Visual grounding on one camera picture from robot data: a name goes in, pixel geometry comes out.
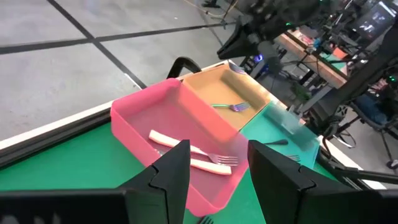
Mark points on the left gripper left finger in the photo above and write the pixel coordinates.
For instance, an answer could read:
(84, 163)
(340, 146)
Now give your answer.
(174, 174)

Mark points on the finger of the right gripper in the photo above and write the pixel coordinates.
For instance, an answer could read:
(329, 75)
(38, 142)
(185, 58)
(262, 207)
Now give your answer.
(272, 57)
(239, 40)

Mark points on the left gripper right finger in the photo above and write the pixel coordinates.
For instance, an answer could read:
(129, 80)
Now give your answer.
(273, 186)

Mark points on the iridescent rainbow fork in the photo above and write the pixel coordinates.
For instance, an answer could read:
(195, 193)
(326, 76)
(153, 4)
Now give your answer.
(237, 68)
(236, 107)

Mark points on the black fork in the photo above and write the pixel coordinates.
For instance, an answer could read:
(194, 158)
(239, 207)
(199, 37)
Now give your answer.
(280, 142)
(293, 158)
(205, 221)

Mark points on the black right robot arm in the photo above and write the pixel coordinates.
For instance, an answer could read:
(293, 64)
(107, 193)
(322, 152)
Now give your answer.
(357, 77)

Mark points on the wooden desk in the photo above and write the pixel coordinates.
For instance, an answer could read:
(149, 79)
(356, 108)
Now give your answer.
(323, 70)

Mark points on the orange plastic bin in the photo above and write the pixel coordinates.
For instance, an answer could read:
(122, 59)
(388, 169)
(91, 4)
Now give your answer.
(217, 90)

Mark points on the teal plastic bin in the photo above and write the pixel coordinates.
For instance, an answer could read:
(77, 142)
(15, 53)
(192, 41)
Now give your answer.
(264, 130)

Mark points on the pink plastic bin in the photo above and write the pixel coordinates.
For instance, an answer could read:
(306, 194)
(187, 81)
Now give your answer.
(140, 124)

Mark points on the green table mat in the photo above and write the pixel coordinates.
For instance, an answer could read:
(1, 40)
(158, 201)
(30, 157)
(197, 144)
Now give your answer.
(77, 161)

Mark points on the lit computer monitor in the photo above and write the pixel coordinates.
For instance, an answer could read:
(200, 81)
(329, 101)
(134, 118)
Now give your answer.
(373, 21)

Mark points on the person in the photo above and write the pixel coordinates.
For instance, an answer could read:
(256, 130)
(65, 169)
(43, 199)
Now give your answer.
(370, 105)

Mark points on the black office chair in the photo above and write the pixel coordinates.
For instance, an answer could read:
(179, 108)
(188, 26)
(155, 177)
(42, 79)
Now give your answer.
(385, 146)

